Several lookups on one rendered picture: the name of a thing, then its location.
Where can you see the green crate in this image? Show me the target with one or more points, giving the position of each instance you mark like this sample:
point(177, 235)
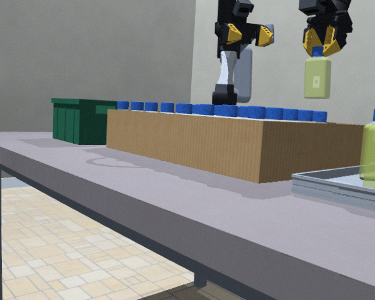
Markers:
point(76, 120)

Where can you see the brown cardboard carton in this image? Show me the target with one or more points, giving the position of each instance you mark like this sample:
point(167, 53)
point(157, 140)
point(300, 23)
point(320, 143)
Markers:
point(251, 150)

